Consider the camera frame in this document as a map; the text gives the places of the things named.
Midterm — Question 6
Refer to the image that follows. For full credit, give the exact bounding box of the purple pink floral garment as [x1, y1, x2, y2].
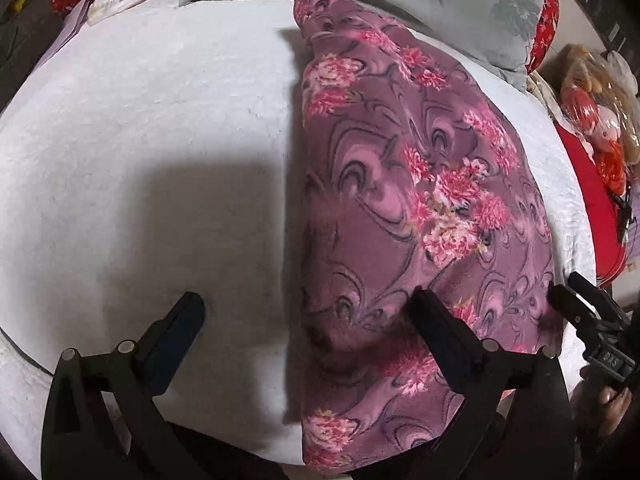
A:
[294, 0, 562, 474]

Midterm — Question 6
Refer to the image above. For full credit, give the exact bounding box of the person's hand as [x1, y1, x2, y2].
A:
[576, 365, 632, 440]

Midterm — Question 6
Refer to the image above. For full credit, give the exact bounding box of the lilac paper sheet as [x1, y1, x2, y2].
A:
[36, 0, 90, 68]

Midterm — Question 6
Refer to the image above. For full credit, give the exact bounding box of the red cloth beside bed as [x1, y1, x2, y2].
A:
[553, 122, 626, 286]

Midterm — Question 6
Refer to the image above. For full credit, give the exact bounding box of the dark green hooded jacket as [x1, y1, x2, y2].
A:
[0, 0, 63, 110]

